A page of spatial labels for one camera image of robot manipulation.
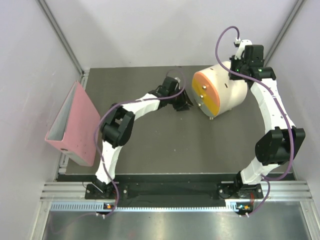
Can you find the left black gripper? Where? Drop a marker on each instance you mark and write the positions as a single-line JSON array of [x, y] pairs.
[[184, 99]]

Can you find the white round drawer organizer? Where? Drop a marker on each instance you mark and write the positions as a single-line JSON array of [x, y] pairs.
[[231, 92]]

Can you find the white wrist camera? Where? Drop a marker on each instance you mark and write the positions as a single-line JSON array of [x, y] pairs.
[[240, 45], [177, 83]]

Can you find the white slotted cable duct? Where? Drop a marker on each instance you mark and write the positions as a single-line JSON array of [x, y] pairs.
[[101, 206]]

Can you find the yellow drawer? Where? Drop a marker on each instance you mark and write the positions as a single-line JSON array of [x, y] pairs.
[[214, 109]]

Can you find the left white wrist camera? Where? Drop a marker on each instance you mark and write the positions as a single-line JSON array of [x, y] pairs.
[[177, 83]]

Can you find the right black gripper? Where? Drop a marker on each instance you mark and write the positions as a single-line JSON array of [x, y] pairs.
[[233, 62]]

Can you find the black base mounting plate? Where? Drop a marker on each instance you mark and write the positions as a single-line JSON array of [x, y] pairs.
[[150, 188]]

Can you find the grey bottom drawer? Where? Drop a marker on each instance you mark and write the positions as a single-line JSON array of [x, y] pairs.
[[201, 105]]

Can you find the pink binder box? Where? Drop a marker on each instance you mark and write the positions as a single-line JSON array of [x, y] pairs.
[[72, 131]]

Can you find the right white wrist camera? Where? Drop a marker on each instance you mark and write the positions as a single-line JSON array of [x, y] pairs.
[[240, 45]]

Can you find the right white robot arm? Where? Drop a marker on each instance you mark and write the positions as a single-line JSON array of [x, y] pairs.
[[282, 139]]

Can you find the aluminium frame rail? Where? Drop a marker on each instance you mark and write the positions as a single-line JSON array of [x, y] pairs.
[[76, 191]]

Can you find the orange drawer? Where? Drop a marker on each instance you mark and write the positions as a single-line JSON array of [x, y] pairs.
[[203, 86]]

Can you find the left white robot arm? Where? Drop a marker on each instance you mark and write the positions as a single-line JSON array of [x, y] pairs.
[[115, 128]]

